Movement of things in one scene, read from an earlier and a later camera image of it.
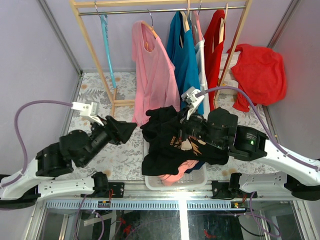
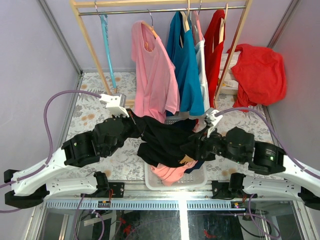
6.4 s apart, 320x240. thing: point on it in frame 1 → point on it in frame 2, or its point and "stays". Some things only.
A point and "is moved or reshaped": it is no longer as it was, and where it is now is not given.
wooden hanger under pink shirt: [153, 31] stays
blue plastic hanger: [104, 24] stays
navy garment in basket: [197, 166] stays
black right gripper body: [195, 126] → [213, 144]
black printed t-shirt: [168, 143] is moved or reshaped
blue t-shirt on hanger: [181, 50] stays
